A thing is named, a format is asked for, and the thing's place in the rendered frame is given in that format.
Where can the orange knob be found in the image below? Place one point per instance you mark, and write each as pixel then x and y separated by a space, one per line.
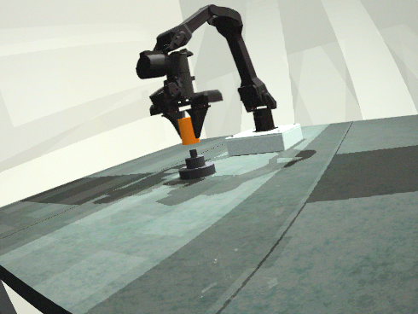
pixel 186 131

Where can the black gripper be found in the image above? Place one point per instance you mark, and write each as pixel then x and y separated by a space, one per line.
pixel 198 101

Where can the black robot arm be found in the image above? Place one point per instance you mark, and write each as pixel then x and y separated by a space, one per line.
pixel 157 63

